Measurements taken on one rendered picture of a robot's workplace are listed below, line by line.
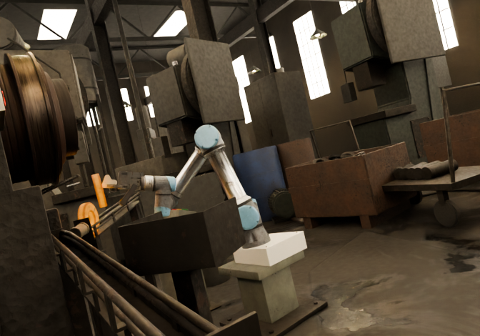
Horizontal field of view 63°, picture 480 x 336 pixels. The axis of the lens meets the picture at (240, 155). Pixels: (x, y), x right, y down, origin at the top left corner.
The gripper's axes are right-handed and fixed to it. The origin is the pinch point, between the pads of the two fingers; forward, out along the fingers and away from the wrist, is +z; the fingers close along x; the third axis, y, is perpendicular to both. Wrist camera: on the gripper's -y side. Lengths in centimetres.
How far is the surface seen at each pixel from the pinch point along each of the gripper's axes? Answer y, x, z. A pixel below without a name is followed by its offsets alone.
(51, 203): -11, -226, 42
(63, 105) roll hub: 25, 52, 12
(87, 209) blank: -10.5, -7.3, 4.4
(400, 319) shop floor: -55, 52, -124
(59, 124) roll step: 18, 55, 13
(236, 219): -11, 87, -37
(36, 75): 32, 60, 20
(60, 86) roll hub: 32, 50, 14
